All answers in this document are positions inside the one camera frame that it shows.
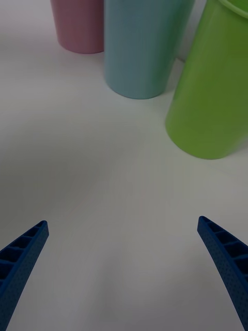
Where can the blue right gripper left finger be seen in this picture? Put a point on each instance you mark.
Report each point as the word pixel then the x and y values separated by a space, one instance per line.
pixel 23 269

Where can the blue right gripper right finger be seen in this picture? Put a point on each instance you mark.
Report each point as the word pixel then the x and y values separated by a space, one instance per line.
pixel 230 261

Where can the green plastic bin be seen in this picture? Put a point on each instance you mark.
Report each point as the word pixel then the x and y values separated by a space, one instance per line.
pixel 214 103

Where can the pale blue plastic bin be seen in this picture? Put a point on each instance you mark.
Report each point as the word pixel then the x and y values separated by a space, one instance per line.
pixel 139 46

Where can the pink plastic bin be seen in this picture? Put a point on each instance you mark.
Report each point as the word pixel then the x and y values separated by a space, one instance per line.
pixel 80 26

